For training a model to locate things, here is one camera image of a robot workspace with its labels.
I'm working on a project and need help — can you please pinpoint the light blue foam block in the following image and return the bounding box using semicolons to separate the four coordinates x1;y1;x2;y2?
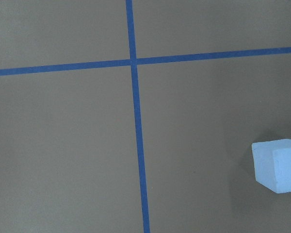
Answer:
252;139;291;194

